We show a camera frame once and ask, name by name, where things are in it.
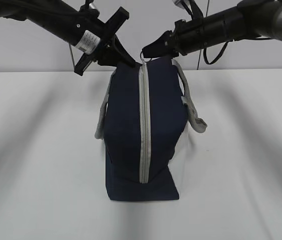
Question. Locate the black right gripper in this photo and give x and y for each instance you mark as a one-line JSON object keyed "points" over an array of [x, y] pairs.
{"points": [[168, 44]]}

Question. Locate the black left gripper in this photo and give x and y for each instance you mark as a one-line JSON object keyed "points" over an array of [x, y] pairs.
{"points": [[107, 49]]}

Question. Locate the navy blue lunch bag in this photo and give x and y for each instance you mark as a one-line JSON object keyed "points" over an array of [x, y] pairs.
{"points": [[144, 122]]}

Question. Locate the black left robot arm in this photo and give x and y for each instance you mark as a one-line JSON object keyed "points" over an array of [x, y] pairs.
{"points": [[82, 29]]}

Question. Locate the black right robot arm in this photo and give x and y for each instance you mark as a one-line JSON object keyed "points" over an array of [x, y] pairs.
{"points": [[248, 20]]}

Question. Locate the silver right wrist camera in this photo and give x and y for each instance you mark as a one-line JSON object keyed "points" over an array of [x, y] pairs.
{"points": [[181, 3]]}

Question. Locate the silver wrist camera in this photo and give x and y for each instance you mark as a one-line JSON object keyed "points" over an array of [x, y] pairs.
{"points": [[89, 5], [181, 3]]}

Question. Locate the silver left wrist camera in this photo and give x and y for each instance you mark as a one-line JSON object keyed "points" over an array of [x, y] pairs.
{"points": [[89, 5]]}

